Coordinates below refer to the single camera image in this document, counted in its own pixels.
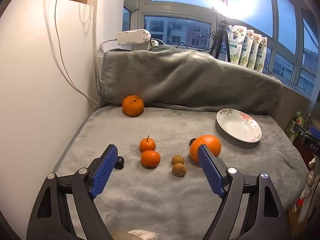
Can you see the small brown kiwi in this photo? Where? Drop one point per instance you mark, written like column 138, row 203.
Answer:
column 178, row 160
column 179, row 170

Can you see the wrinkled orange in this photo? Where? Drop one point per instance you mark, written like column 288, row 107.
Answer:
column 133, row 106

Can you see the grey blanket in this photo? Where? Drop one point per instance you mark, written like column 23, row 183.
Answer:
column 175, row 85

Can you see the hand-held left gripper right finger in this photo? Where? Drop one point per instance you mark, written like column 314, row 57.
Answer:
column 210, row 173

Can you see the white cabinet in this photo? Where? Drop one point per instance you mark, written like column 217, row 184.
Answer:
column 30, row 80

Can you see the person's right hand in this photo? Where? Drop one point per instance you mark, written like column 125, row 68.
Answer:
column 310, row 172

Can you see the white power strip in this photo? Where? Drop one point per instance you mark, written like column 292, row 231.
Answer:
column 133, row 37

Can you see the large smooth orange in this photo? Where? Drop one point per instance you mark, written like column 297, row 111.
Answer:
column 212, row 146

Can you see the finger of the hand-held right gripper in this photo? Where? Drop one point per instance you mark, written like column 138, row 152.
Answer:
column 301, row 129

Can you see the dark plum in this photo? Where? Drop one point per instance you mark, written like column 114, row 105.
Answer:
column 192, row 141
column 120, row 162

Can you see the black tripod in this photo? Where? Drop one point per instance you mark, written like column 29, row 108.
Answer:
column 219, row 33

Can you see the small tangerine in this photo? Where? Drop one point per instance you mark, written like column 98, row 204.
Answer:
column 150, row 159
column 147, row 145

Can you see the white floral plate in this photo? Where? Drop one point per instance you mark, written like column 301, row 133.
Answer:
column 238, row 126

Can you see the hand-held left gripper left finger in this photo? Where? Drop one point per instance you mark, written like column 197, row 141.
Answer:
column 105, row 171

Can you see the green printed package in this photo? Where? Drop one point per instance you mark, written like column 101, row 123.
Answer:
column 293, row 127

